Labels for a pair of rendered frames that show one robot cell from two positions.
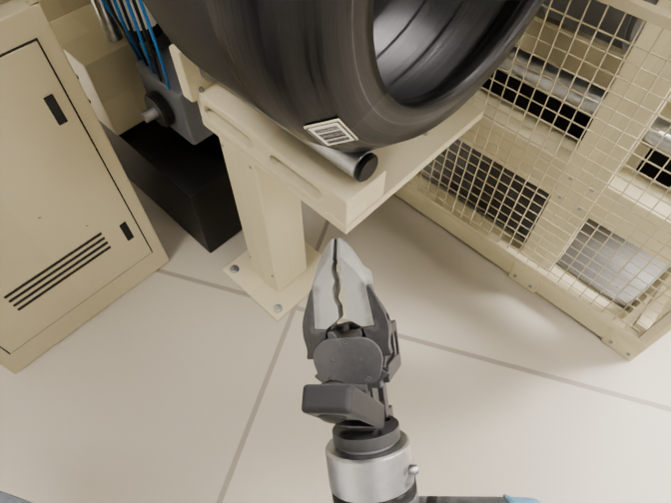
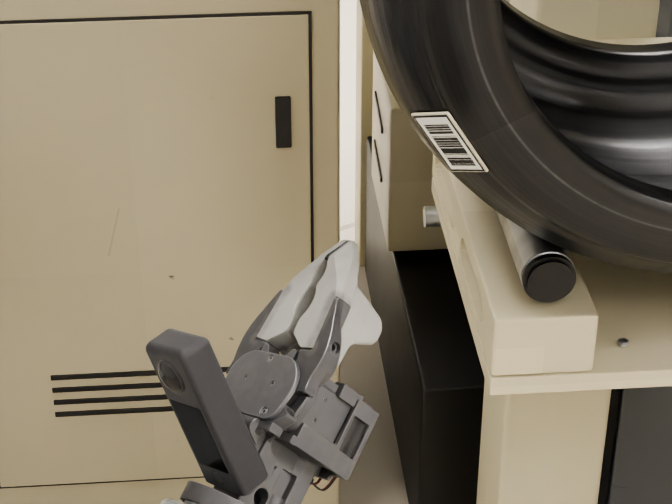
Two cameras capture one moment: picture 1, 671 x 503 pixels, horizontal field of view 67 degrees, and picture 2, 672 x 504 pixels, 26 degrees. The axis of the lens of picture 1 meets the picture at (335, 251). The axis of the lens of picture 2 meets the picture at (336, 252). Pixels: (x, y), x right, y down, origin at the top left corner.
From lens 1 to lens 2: 0.69 m
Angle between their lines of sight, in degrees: 38
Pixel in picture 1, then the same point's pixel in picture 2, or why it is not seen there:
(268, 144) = (463, 217)
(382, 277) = not seen: outside the picture
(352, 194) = (514, 315)
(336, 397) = (183, 341)
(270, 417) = not seen: outside the picture
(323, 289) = (293, 290)
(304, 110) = (409, 82)
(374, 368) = (276, 400)
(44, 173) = (216, 209)
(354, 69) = (471, 44)
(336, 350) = (256, 366)
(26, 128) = (229, 127)
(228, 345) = not seen: outside the picture
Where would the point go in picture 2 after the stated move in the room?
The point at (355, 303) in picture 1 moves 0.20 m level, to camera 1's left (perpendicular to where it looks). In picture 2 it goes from (312, 316) to (117, 218)
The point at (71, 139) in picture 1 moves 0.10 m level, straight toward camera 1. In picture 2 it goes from (282, 178) to (271, 215)
